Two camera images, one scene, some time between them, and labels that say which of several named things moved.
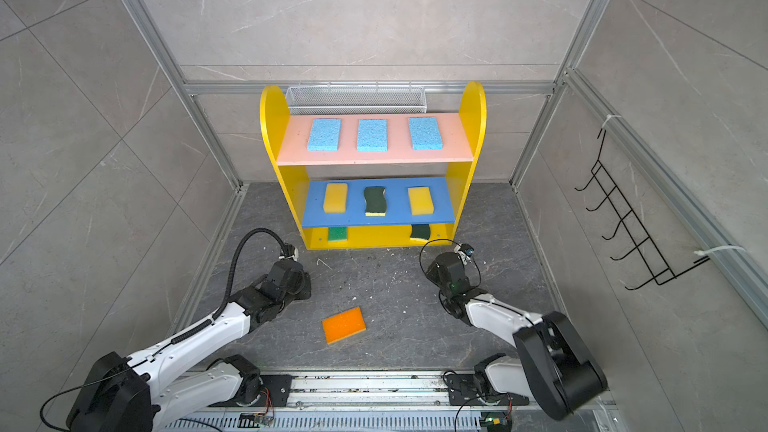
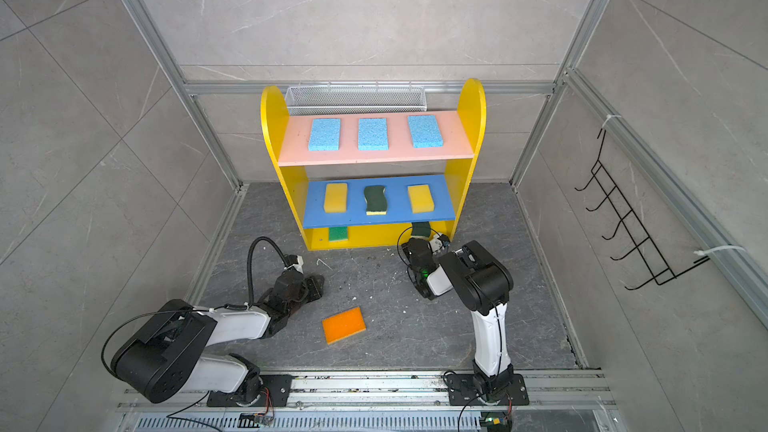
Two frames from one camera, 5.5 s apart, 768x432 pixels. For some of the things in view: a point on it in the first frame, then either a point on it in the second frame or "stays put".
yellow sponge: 335,200 stays put
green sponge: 337,234 stays put
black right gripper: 433,271 -> 407,247
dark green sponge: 421,231 stays put
